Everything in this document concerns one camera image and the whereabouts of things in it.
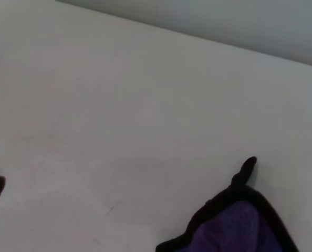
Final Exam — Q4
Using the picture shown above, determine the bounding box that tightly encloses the purple rag with black trim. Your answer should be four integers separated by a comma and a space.
155, 156, 300, 252

